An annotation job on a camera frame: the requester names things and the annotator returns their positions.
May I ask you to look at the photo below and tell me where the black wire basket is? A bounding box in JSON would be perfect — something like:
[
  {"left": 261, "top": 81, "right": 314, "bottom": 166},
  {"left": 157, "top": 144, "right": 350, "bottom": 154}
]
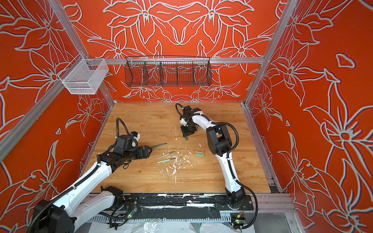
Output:
[{"left": 124, "top": 55, "right": 212, "bottom": 87}]

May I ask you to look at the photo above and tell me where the white cable duct strip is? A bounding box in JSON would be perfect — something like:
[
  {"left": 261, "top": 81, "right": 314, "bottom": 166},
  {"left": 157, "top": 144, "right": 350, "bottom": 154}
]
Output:
[{"left": 87, "top": 212, "right": 237, "bottom": 224}]

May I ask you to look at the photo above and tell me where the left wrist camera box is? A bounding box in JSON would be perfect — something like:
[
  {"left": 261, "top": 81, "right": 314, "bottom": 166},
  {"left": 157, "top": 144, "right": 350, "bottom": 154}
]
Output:
[{"left": 130, "top": 131, "right": 140, "bottom": 141}]

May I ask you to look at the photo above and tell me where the beige pen on table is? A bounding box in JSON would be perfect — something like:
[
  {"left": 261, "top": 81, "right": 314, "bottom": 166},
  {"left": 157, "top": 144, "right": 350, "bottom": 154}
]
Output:
[{"left": 157, "top": 151, "right": 175, "bottom": 159}]

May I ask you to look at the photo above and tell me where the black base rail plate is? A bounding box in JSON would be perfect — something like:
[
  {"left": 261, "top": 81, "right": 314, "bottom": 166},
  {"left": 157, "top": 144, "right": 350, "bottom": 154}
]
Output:
[{"left": 123, "top": 193, "right": 254, "bottom": 211}]

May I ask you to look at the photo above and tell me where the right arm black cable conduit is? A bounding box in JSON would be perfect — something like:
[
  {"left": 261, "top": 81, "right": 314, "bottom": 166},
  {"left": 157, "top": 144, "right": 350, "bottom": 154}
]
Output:
[{"left": 174, "top": 103, "right": 259, "bottom": 229}]

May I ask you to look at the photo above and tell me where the clear mesh bin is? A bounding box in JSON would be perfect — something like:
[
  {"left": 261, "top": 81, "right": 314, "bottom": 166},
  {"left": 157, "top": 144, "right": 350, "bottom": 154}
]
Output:
[{"left": 57, "top": 54, "right": 109, "bottom": 95}]

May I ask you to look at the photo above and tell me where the green pen body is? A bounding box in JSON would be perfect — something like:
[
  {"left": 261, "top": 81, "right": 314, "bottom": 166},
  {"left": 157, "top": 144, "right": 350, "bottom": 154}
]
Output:
[{"left": 150, "top": 143, "right": 167, "bottom": 149}]

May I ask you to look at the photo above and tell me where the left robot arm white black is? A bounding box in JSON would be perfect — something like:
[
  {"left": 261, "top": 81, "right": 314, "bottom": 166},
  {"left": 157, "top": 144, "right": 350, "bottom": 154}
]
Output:
[{"left": 27, "top": 132, "right": 153, "bottom": 233}]

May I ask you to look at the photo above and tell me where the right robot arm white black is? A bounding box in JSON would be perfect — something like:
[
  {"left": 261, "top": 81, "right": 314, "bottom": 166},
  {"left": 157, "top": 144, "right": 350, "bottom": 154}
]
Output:
[{"left": 175, "top": 103, "right": 246, "bottom": 209}]

